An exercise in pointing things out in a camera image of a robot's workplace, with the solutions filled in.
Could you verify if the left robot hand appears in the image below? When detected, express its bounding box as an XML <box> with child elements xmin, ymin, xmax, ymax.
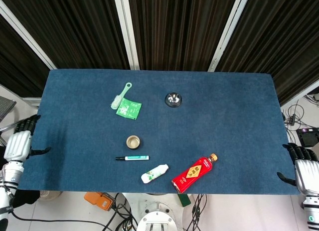
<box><xmin>3</xmin><ymin>114</ymin><xmax>52</xmax><ymax>162</ymax></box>

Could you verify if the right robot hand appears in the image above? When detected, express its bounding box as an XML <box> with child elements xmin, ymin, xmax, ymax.
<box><xmin>276</xmin><ymin>142</ymin><xmax>319</xmax><ymax>196</ymax></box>

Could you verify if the small brown cup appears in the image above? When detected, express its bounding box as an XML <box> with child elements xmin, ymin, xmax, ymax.
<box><xmin>126</xmin><ymin>135</ymin><xmax>141</xmax><ymax>150</ymax></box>

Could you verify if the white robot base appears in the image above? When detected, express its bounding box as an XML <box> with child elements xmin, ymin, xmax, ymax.
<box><xmin>122</xmin><ymin>192</ymin><xmax>195</xmax><ymax>231</ymax></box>

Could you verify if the metal chair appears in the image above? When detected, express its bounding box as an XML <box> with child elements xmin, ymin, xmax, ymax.
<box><xmin>0</xmin><ymin>96</ymin><xmax>35</xmax><ymax>146</ymax></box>

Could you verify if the black electronic device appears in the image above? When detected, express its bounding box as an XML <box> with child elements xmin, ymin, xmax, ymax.
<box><xmin>296</xmin><ymin>127</ymin><xmax>319</xmax><ymax>147</ymax></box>

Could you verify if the blue table cloth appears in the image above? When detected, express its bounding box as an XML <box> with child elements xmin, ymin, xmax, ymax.
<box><xmin>17</xmin><ymin>69</ymin><xmax>300</xmax><ymax>196</ymax></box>

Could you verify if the orange device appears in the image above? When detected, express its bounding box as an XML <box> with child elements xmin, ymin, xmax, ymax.
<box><xmin>83</xmin><ymin>192</ymin><xmax>116</xmax><ymax>212</ymax></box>

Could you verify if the red drink bottle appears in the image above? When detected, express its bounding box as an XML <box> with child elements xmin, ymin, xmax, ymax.
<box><xmin>171</xmin><ymin>153</ymin><xmax>218</xmax><ymax>194</ymax></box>

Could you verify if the light green brush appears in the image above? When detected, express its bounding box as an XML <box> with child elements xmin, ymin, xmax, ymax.
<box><xmin>110</xmin><ymin>82</ymin><xmax>133</xmax><ymax>110</ymax></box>

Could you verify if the green tea sachet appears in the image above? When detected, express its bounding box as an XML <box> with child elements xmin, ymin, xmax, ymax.
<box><xmin>116</xmin><ymin>97</ymin><xmax>143</xmax><ymax>120</ymax></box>

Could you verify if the white green marker pen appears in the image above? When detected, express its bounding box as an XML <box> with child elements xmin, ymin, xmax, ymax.
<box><xmin>115</xmin><ymin>155</ymin><xmax>150</xmax><ymax>161</ymax></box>

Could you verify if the dark green card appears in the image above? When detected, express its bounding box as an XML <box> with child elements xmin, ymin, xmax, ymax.
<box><xmin>177</xmin><ymin>193</ymin><xmax>192</xmax><ymax>208</ymax></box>

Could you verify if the small white green bottle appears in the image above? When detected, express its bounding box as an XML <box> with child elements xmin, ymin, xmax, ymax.
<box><xmin>141</xmin><ymin>164</ymin><xmax>169</xmax><ymax>184</ymax></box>

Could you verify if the silver call bell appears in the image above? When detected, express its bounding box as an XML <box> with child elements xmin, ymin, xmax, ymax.
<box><xmin>164</xmin><ymin>92</ymin><xmax>182</xmax><ymax>108</ymax></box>

